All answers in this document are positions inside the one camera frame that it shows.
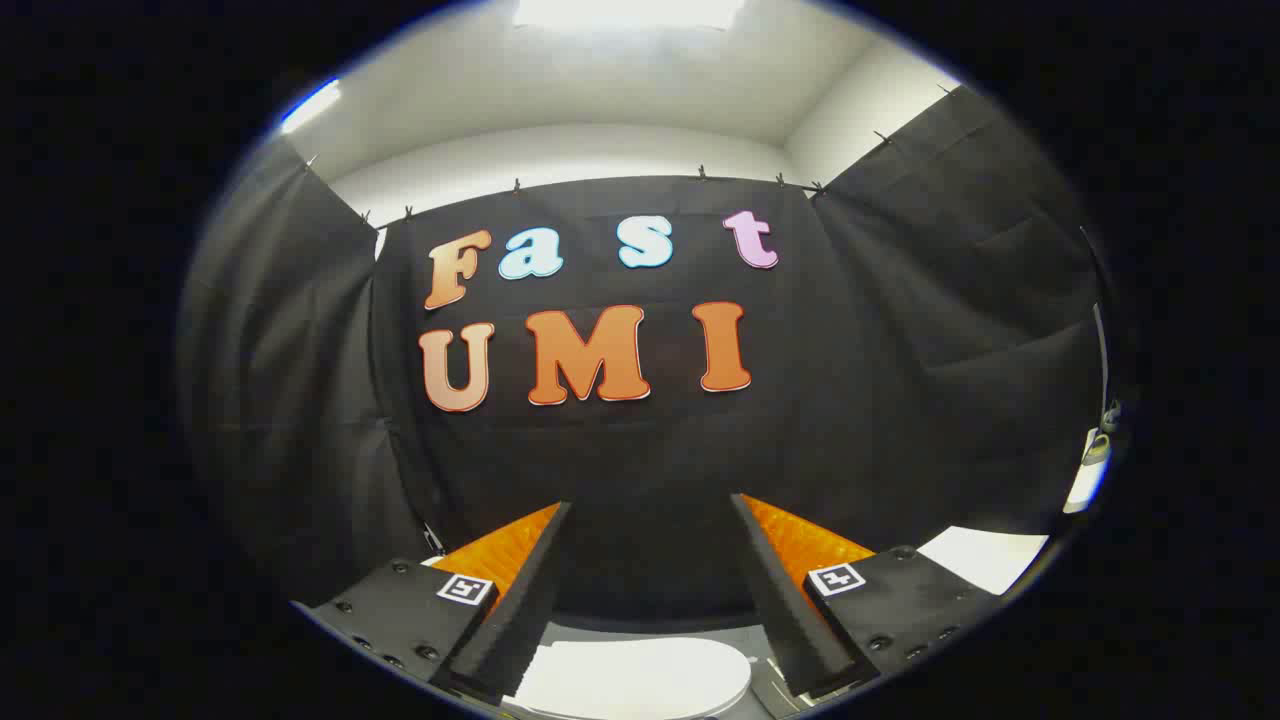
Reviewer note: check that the ceiling light panel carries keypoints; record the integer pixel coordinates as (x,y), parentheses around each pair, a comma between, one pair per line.
(630,12)
(310,105)

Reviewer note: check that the black backdrop cloth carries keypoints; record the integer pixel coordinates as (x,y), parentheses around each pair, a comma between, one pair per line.
(650,450)

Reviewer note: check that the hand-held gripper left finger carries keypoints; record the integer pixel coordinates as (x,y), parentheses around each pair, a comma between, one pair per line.
(520,610)

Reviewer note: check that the white drawer cabinet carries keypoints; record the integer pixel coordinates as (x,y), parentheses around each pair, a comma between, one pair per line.
(985,558)

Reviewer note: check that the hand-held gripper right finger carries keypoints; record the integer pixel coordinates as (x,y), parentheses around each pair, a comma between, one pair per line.
(780,600)

